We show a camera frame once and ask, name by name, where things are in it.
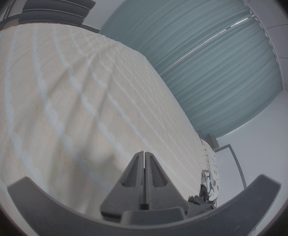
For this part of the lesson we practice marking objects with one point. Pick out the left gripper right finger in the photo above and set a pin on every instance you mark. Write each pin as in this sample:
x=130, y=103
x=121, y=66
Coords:
x=153, y=195

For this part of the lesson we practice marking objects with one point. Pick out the pile of clothes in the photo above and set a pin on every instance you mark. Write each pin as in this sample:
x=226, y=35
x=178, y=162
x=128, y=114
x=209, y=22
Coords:
x=211, y=185

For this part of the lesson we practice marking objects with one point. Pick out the blue-green curtain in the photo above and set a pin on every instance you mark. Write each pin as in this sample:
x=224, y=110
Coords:
x=171, y=21
x=232, y=82

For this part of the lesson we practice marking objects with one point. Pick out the black chest of drawers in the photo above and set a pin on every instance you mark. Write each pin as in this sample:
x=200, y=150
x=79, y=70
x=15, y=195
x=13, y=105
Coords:
x=55, y=6

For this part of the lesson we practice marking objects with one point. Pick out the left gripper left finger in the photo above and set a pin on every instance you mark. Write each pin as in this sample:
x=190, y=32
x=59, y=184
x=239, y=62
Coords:
x=134, y=195

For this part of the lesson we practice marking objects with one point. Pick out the grey bedside table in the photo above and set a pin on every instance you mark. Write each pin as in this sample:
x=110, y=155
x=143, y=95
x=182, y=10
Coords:
x=211, y=140

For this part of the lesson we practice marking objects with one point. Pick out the white printed pillow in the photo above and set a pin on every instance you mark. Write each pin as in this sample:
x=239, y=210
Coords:
x=214, y=161

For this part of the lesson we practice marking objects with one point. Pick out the bed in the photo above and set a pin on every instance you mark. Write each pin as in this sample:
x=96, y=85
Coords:
x=72, y=107

